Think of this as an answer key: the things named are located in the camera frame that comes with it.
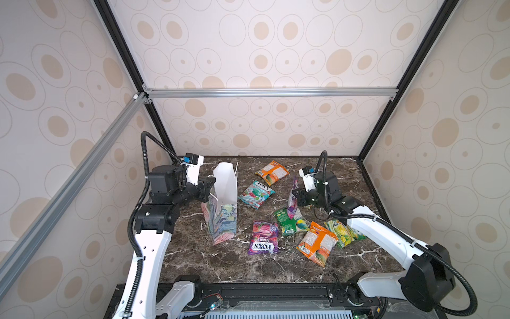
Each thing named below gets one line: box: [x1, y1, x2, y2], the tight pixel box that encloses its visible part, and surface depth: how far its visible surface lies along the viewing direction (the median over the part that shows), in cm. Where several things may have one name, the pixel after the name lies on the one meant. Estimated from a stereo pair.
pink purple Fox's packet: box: [247, 219, 280, 256], surface depth 87 cm
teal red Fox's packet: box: [237, 180, 277, 211], surface depth 102 cm
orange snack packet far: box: [255, 160, 291, 187], surface depth 111 cm
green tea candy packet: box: [273, 208, 297, 236], surface depth 91 cm
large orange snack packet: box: [296, 221, 339, 268], surface depth 86 cm
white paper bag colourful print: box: [201, 162, 239, 246], surface depth 81 cm
